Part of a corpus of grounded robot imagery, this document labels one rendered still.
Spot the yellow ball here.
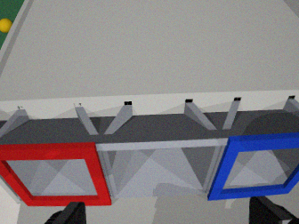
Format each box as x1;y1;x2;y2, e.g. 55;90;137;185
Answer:
0;18;12;33

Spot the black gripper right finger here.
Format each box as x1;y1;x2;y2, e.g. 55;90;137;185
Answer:
249;196;299;224

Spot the red square band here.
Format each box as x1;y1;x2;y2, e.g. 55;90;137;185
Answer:
0;142;111;206

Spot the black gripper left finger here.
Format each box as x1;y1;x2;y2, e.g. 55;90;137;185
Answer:
45;202;86;224

